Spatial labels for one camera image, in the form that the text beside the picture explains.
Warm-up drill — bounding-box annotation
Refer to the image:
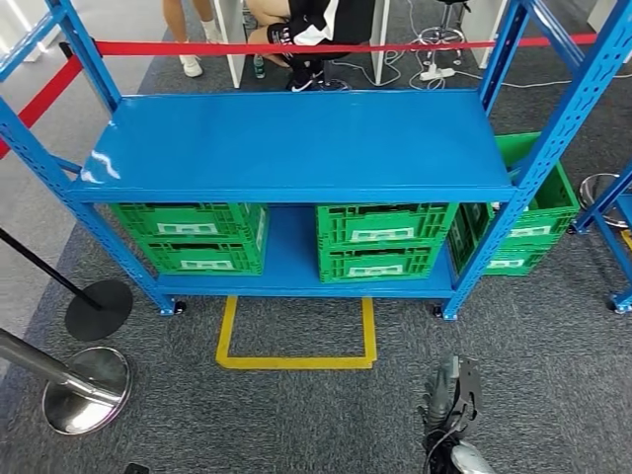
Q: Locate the blue metal shelf rack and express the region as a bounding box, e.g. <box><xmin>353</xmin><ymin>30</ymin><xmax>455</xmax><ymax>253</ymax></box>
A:
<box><xmin>0</xmin><ymin>0</ymin><xmax>632</xmax><ymax>322</ymax></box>
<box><xmin>567</xmin><ymin>160</ymin><xmax>632</xmax><ymax>317</ymax></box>

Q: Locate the chrome stool base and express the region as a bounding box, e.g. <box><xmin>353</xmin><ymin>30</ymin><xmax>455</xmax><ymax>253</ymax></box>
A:
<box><xmin>418</xmin><ymin>0</ymin><xmax>471</xmax><ymax>50</ymax></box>

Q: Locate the white floor cable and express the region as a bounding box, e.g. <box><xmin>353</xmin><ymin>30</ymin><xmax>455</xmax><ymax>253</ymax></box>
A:
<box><xmin>454</xmin><ymin>65</ymin><xmax>589</xmax><ymax>90</ymax></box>

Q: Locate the red barrier belt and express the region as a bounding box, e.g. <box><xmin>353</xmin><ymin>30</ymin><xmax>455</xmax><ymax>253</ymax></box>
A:
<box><xmin>0</xmin><ymin>55</ymin><xmax>85</xmax><ymax>162</ymax></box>
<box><xmin>93</xmin><ymin>34</ymin><xmax>599</xmax><ymax>59</ymax></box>

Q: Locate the white power strip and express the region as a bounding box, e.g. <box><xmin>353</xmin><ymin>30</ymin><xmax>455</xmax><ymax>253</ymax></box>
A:
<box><xmin>420</xmin><ymin>65</ymin><xmax>456</xmax><ymax>83</ymax></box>

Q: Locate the person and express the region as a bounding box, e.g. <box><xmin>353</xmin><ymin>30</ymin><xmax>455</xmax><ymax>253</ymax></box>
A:
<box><xmin>162</xmin><ymin>0</ymin><xmax>220</xmax><ymax>78</ymax></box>
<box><xmin>245</xmin><ymin>0</ymin><xmax>377</xmax><ymax>93</ymax></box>

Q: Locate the chrome barrier stanchion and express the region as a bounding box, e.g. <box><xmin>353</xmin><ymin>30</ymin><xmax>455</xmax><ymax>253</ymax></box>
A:
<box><xmin>578</xmin><ymin>173</ymin><xmax>632</xmax><ymax>230</ymax></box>
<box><xmin>0</xmin><ymin>327</ymin><xmax>133</xmax><ymax>436</ymax></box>

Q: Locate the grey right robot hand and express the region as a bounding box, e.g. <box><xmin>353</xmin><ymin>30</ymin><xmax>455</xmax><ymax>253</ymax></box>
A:
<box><xmin>418</xmin><ymin>355</ymin><xmax>461</xmax><ymax>435</ymax></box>

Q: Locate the white desk panel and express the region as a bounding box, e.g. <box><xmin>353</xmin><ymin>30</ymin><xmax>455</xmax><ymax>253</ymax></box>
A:
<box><xmin>369</xmin><ymin>0</ymin><xmax>391</xmax><ymax>86</ymax></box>
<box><xmin>461</xmin><ymin>0</ymin><xmax>510</xmax><ymax>70</ymax></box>
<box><xmin>213</xmin><ymin>0</ymin><xmax>247</xmax><ymax>90</ymax></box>

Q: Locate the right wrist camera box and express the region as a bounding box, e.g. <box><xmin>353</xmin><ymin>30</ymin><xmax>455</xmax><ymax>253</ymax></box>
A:
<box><xmin>446</xmin><ymin>355</ymin><xmax>484</xmax><ymax>420</ymax></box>

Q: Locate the green plastic crate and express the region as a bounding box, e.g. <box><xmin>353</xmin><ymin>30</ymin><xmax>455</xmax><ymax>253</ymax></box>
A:
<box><xmin>318</xmin><ymin>245</ymin><xmax>445</xmax><ymax>284</ymax></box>
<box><xmin>452</xmin><ymin>238</ymin><xmax>561</xmax><ymax>278</ymax></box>
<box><xmin>140</xmin><ymin>238</ymin><xmax>267</xmax><ymax>277</ymax></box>
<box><xmin>448</xmin><ymin>132</ymin><xmax>581</xmax><ymax>249</ymax></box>
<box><xmin>316</xmin><ymin>202</ymin><xmax>459</xmax><ymax>251</ymax></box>
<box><xmin>110</xmin><ymin>202</ymin><xmax>270</xmax><ymax>245</ymax></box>

